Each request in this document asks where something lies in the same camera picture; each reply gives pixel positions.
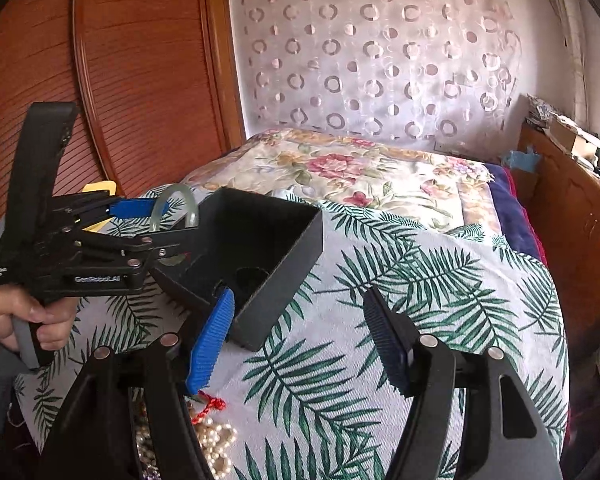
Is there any red knotted cord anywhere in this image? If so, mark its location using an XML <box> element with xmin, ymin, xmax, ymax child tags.
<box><xmin>190</xmin><ymin>394</ymin><xmax>227</xmax><ymax>426</ymax></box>

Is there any white cardboard box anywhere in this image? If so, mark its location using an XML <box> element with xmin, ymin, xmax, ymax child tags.
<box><xmin>549</xmin><ymin>114</ymin><xmax>600</xmax><ymax>162</ymax></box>

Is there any green leaf print cloth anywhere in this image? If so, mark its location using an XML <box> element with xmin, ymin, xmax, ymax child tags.
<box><xmin>10</xmin><ymin>182</ymin><xmax>572</xmax><ymax>480</ymax></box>

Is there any patterned paper bundle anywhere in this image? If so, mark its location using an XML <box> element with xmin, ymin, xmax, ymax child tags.
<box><xmin>526</xmin><ymin>93</ymin><xmax>562</xmax><ymax>127</ymax></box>

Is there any black box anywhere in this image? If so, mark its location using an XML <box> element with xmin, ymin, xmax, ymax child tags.
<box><xmin>150</xmin><ymin>186</ymin><xmax>325</xmax><ymax>352</ymax></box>

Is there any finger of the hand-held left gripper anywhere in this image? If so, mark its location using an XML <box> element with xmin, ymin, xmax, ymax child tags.
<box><xmin>60</xmin><ymin>227</ymin><xmax>203</xmax><ymax>275</ymax></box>
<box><xmin>52</xmin><ymin>191</ymin><xmax>170</xmax><ymax>235</ymax></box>

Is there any sheer circle pattern curtain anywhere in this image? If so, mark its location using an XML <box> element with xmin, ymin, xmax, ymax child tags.
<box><xmin>227</xmin><ymin>0</ymin><xmax>524</xmax><ymax>153</ymax></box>

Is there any pale green jade bangle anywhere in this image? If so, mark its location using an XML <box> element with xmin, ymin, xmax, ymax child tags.
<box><xmin>149</xmin><ymin>183</ymin><xmax>201</xmax><ymax>267</ymax></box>

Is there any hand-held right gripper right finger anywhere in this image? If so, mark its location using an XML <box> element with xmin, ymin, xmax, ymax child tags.
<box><xmin>362</xmin><ymin>286</ymin><xmax>563</xmax><ymax>480</ymax></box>

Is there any yellow cloth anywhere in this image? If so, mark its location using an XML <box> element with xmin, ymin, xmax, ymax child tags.
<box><xmin>80</xmin><ymin>180</ymin><xmax>118</xmax><ymax>234</ymax></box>

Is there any brown wooden wardrobe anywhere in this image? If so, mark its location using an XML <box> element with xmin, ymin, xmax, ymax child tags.
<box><xmin>0</xmin><ymin>0</ymin><xmax>247</xmax><ymax>252</ymax></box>

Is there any dark blue blanket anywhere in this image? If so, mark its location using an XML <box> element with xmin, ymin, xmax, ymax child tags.
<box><xmin>489</xmin><ymin>162</ymin><xmax>542</xmax><ymax>262</ymax></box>

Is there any white pearl necklace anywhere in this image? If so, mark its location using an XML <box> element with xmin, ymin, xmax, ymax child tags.
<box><xmin>130</xmin><ymin>400</ymin><xmax>239</xmax><ymax>480</ymax></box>

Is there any light blue plastic bag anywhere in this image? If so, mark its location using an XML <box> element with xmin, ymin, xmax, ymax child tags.
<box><xmin>501</xmin><ymin>144</ymin><xmax>539</xmax><ymax>172</ymax></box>

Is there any floral quilt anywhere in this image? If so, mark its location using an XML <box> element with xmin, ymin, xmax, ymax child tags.
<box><xmin>180</xmin><ymin>127</ymin><xmax>501</xmax><ymax>234</ymax></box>

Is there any brown wooden cabinet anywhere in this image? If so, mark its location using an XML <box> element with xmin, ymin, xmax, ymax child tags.
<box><xmin>514</xmin><ymin>122</ymin><xmax>600</xmax><ymax>347</ymax></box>

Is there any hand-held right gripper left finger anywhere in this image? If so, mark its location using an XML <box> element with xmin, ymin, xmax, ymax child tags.
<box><xmin>39</xmin><ymin>289</ymin><xmax>236</xmax><ymax>480</ymax></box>

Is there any person's left hand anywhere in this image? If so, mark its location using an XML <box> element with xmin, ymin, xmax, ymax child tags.
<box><xmin>0</xmin><ymin>287</ymin><xmax>78</xmax><ymax>353</ymax></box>

